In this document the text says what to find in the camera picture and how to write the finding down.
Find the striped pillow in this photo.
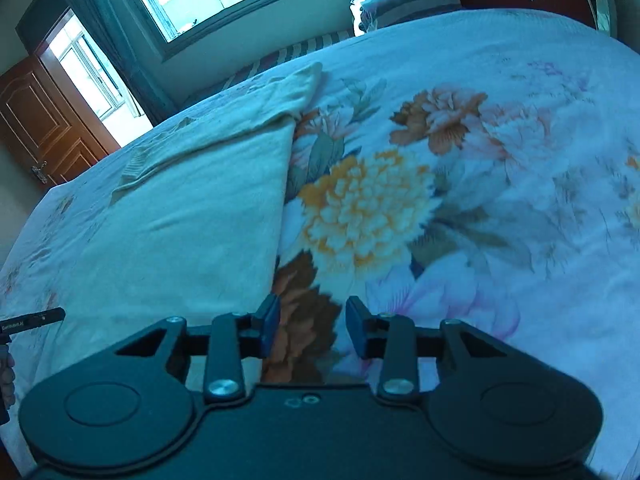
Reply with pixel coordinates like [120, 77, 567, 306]
[349, 0, 459, 37]

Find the balcony window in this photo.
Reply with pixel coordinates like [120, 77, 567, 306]
[47, 12, 127, 122]

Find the brown wooden door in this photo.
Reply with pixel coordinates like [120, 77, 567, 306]
[0, 55, 109, 187]

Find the person's left hand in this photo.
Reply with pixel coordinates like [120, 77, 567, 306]
[0, 347, 17, 410]

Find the grey-blue curtain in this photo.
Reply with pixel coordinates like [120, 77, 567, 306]
[42, 0, 177, 127]

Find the cream knit sweater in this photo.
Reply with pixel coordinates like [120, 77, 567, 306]
[47, 62, 324, 393]

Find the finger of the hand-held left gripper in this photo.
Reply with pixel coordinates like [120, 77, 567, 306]
[22, 308, 66, 330]

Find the floral blanket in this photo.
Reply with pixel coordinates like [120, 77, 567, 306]
[0, 7, 640, 480]

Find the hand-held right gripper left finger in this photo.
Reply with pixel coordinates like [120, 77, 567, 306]
[113, 294, 281, 407]

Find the striped bed sheet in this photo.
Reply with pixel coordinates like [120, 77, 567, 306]
[179, 30, 359, 107]

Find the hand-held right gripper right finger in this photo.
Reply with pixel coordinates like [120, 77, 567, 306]
[345, 295, 511, 404]

